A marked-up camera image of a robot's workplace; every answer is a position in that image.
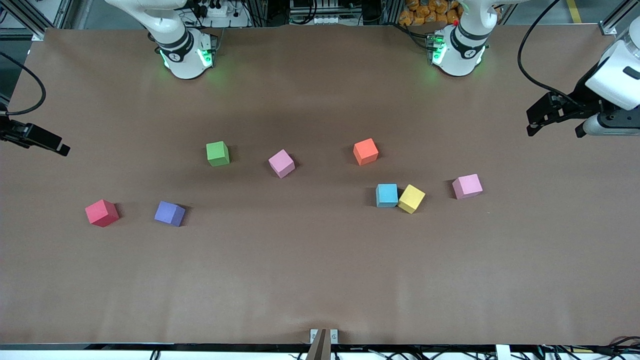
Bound green foam cube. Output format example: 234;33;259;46
206;141;231;167

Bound white power strip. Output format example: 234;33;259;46
192;0;236;18
289;14;351;26

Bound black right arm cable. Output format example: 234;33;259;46
0;50;47;117

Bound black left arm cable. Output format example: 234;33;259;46
517;0;586;108

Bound aluminium frame profile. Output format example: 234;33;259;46
0;0;76;42
597;0;640;37

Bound tangled black cables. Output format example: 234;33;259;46
537;336;640;360

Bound brown paper table cover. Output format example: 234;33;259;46
0;25;640;347

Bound orange foam cube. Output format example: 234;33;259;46
353;138;380;167

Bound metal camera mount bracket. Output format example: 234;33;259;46
309;328;339;360

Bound pile of orange objects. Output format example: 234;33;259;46
398;0;463;27

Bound purple foam cube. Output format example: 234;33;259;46
154;200;187;228

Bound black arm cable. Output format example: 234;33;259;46
0;50;47;117
517;0;586;108

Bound red foam cube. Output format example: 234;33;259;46
84;199;121;228

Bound pink foam cube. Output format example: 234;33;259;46
452;173;484;200
268;149;296;179

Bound yellow foam cube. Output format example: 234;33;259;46
397;184;427;215

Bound blue foam cube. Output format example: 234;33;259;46
375;183;400;209

